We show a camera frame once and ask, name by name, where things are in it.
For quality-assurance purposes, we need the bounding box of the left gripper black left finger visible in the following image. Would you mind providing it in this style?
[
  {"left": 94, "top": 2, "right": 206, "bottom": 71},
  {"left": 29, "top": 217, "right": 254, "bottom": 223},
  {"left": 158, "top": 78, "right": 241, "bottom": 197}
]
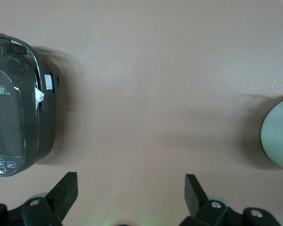
[{"left": 21, "top": 171, "right": 79, "bottom": 226}]

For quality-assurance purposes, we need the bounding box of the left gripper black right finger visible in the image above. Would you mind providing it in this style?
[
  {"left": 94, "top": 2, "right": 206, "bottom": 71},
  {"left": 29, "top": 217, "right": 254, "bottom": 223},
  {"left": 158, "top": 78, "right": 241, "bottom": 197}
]
[{"left": 179, "top": 174, "right": 245, "bottom": 226}]

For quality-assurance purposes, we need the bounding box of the pale green steel pot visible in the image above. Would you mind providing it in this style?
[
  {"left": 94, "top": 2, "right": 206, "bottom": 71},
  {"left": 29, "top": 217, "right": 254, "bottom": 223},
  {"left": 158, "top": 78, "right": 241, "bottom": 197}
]
[{"left": 260, "top": 95, "right": 283, "bottom": 172}]

